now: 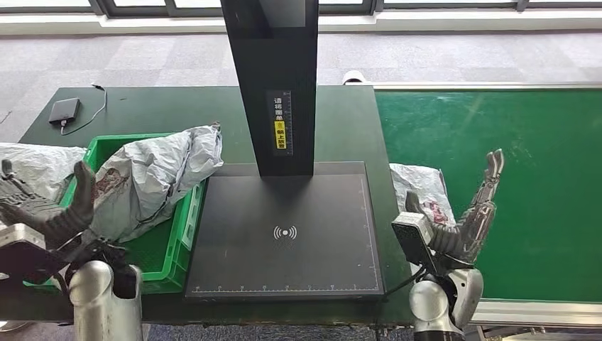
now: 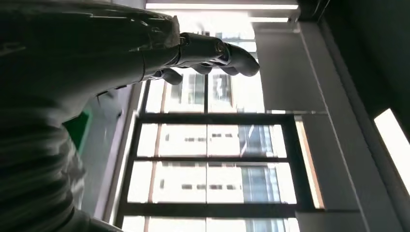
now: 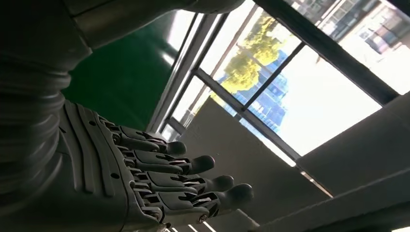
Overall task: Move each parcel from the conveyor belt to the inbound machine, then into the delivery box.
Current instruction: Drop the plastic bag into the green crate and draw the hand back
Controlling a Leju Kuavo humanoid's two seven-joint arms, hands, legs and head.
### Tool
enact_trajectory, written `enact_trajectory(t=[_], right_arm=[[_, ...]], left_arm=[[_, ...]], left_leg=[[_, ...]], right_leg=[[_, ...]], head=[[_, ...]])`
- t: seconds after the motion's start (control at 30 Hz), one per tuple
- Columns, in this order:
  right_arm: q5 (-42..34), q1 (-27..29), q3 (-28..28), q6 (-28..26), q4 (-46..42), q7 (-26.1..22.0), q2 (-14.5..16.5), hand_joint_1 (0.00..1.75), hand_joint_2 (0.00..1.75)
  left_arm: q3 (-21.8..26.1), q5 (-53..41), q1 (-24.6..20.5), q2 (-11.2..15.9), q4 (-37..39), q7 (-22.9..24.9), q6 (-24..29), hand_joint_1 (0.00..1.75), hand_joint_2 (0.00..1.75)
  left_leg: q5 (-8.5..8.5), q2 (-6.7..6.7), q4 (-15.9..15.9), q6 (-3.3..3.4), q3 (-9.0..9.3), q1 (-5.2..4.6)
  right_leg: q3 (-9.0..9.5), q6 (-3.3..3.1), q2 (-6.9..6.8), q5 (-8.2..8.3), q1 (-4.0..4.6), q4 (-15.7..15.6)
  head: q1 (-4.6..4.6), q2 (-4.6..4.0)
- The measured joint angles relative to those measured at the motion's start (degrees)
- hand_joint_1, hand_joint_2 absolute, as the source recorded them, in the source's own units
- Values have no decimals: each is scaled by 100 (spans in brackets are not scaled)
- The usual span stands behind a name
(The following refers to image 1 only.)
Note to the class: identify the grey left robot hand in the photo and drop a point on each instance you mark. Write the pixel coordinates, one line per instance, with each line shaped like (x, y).
(47, 219)

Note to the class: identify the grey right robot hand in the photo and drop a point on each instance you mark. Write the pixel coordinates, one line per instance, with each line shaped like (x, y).
(470, 235)

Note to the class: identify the grey poly mailer parcel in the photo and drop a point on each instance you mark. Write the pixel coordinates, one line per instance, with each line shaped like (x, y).
(418, 183)
(141, 174)
(207, 150)

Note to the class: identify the green conveyor belt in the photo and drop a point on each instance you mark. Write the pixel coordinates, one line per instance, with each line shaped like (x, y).
(541, 141)

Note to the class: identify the black inbound scanner machine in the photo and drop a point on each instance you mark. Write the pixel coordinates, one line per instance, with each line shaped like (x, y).
(273, 70)

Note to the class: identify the white crumpled bag pile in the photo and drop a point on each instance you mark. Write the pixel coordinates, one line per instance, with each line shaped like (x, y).
(42, 164)

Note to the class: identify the black power bank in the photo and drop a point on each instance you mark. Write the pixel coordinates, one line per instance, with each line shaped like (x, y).
(64, 111)

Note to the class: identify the green plastic crate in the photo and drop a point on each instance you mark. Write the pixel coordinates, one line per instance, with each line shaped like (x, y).
(164, 254)

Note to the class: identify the black yellow instruction label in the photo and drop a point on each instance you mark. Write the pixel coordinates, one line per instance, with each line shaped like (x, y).
(279, 127)

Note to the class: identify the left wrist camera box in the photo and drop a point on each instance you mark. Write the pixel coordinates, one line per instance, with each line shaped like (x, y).
(23, 259)

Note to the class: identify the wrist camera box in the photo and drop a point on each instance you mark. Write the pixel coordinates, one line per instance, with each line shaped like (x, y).
(414, 240)
(23, 259)

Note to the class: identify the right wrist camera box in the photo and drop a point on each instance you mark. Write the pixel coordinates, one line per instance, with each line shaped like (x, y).
(414, 240)

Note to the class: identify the dark window frame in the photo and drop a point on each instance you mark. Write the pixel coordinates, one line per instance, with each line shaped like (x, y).
(103, 7)

